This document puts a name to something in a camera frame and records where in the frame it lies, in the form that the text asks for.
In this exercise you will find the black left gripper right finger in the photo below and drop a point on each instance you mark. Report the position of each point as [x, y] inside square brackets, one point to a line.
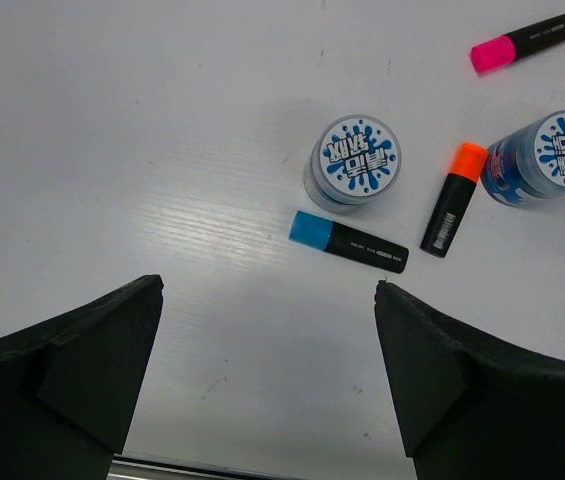
[468, 404]

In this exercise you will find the blue paint jar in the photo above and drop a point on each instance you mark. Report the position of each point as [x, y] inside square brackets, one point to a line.
[356, 160]
[528, 164]

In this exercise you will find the blue highlighter marker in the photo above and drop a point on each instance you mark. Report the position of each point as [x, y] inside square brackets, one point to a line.
[347, 242]

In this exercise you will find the pink highlighter marker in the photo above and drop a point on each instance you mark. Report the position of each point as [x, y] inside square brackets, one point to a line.
[517, 45]

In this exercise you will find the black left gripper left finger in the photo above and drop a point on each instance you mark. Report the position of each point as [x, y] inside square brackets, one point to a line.
[69, 385]

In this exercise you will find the orange highlighter marker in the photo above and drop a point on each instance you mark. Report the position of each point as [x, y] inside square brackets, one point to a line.
[454, 198]

